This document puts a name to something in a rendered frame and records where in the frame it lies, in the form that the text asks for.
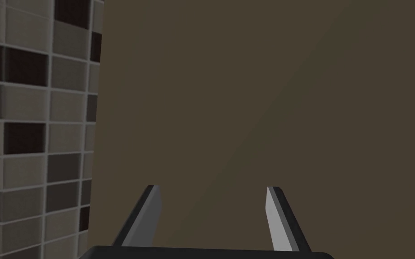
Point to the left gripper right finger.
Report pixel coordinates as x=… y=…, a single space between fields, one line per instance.
x=283 y=221

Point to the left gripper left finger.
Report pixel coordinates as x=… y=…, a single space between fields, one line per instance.
x=142 y=220

